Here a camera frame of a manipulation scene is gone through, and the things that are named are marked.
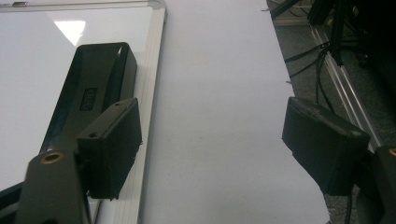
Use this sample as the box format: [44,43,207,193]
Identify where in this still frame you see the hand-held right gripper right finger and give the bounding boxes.
[281,96,372,197]

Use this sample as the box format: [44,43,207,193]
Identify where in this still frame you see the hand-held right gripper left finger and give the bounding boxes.
[76,97,143,200]

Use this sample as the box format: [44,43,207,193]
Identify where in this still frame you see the black whiteboard eraser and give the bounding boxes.
[38,41,138,156]

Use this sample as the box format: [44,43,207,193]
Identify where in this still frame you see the white whiteboard with metal frame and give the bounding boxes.
[0,0,168,224]

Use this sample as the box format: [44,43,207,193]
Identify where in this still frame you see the aluminium floor rail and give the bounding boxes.
[309,24,385,154]

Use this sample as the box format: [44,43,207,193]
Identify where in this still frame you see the right hand-held gripper cable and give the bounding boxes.
[344,192,355,224]

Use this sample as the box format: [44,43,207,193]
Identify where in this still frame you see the black cables beside rail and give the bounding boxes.
[284,41,336,114]

